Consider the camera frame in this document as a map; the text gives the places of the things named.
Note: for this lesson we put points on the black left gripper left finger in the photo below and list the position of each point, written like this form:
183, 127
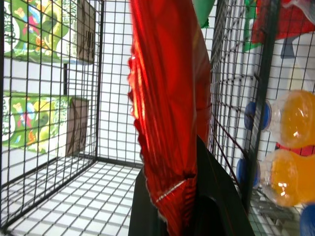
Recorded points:
140, 211

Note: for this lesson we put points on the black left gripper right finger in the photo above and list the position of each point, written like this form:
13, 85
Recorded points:
221, 196

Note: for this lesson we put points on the red foil snack bag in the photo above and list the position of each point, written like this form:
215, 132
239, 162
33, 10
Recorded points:
167, 98

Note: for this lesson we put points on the orange juice bottle blue cap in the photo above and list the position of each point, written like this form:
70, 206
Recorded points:
292, 118
283, 177

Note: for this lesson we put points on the green cartoon print box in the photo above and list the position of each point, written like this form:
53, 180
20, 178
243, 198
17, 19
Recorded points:
44, 123
49, 29

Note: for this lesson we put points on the green snack bag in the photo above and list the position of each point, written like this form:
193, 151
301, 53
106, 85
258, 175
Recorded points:
202, 12

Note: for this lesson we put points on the red patterned snack bag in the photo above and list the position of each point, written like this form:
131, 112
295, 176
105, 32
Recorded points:
290, 22

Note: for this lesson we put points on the dark green rack post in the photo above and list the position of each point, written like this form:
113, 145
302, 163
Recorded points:
264, 93

